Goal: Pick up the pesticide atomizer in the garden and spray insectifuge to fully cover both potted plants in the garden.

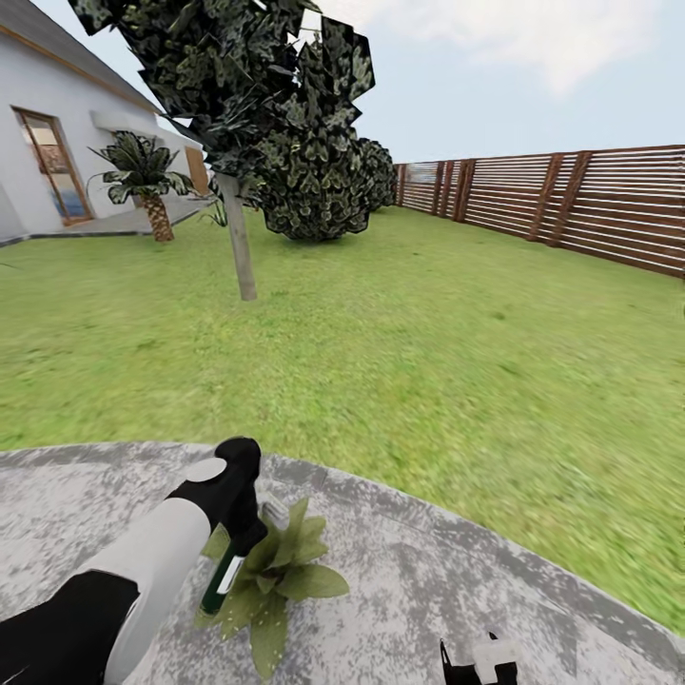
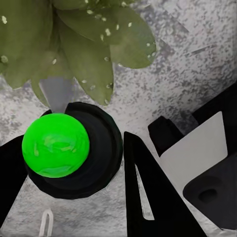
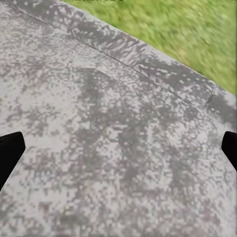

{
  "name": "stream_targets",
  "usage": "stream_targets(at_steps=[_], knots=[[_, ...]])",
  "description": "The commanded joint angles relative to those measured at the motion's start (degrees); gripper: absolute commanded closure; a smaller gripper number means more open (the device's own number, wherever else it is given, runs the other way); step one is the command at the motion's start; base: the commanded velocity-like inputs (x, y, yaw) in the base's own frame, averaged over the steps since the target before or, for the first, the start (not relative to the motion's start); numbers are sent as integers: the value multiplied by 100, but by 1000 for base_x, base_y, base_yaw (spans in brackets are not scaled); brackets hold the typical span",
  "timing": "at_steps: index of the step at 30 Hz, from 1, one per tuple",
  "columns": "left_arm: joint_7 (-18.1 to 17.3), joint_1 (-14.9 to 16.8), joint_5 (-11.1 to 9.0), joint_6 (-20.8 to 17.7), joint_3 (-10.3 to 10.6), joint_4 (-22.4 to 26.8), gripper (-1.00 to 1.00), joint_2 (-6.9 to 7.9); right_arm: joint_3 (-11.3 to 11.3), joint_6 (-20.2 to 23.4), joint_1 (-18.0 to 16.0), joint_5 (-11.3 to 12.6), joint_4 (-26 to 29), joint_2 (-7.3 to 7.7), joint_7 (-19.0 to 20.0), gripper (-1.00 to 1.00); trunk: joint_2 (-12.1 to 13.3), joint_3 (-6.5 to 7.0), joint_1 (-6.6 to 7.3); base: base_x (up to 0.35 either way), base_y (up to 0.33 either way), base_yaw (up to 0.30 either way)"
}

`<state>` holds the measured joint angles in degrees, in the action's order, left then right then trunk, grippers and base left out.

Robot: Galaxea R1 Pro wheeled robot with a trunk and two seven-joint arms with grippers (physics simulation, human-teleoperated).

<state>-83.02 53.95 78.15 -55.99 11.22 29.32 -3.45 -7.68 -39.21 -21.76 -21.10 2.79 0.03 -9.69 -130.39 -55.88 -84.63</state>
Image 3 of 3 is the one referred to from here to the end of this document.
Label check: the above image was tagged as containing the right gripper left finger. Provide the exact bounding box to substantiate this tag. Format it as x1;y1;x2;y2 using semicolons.
0;131;26;190

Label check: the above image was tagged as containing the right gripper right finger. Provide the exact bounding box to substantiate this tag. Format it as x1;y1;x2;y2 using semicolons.
221;131;237;171

